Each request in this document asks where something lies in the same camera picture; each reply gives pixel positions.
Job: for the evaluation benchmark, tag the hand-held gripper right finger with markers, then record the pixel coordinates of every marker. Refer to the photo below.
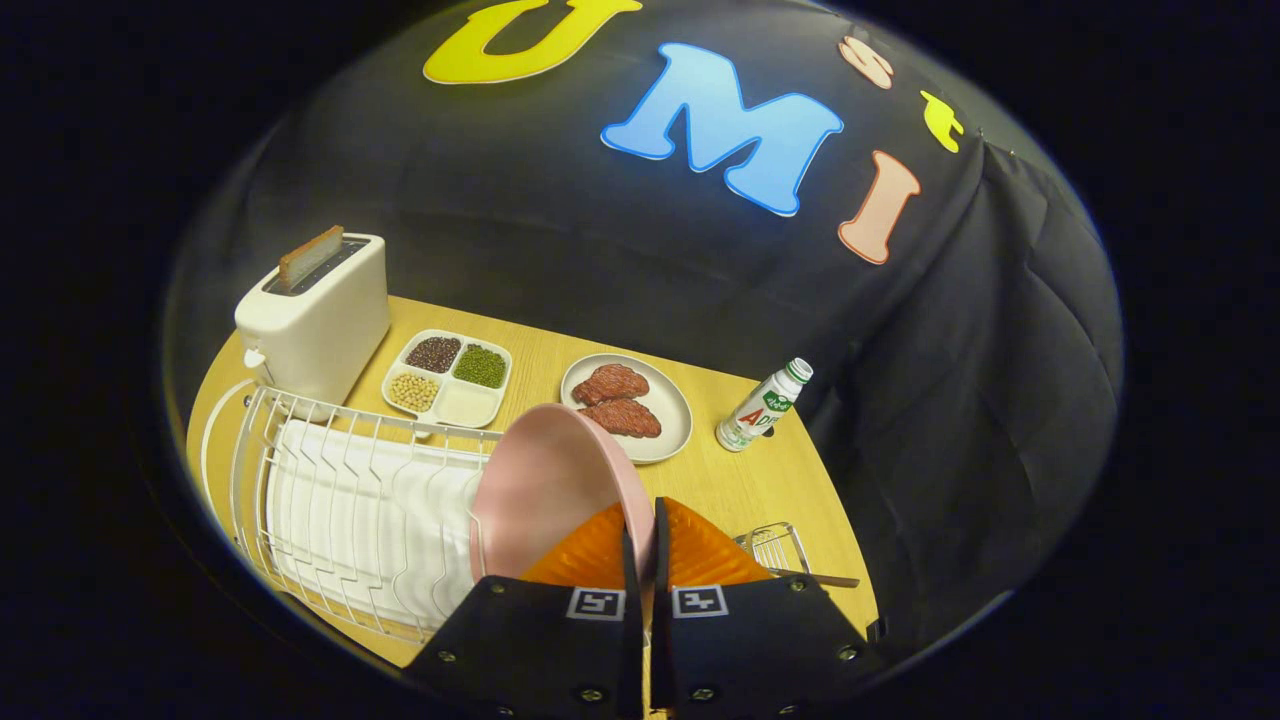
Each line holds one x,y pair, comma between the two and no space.
660,650

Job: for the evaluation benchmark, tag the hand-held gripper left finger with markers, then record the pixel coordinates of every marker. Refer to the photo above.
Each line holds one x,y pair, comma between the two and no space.
631,660

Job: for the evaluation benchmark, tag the wooden spoon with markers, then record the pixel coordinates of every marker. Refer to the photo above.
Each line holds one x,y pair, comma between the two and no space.
830,579

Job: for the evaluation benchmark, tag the pink plate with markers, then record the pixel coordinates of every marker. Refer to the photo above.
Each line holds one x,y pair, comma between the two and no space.
545,480

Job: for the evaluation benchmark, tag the beige plate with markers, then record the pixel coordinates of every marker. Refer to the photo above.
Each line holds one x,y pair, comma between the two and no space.
670,400

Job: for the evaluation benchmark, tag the red meat piece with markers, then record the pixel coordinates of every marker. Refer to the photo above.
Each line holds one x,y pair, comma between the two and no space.
620,418
610,385

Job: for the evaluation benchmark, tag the white drink bottle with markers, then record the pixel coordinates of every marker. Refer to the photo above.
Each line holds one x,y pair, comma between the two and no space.
760,410

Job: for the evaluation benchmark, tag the white divided tray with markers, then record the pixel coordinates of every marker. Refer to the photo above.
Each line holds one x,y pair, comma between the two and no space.
468,408

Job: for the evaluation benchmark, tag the green beans pile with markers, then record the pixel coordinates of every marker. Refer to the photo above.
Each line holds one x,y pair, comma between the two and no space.
481,366

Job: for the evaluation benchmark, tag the yellow soybeans pile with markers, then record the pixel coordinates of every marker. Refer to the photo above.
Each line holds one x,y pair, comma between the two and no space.
413,391

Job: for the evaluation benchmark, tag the dark brown beans pile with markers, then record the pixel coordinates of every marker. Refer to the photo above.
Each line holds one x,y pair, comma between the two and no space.
433,354

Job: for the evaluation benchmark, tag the white toaster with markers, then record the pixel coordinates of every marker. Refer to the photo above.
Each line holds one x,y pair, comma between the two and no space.
320,330

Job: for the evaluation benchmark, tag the brown toast slice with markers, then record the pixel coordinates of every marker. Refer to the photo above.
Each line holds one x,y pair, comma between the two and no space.
310,257

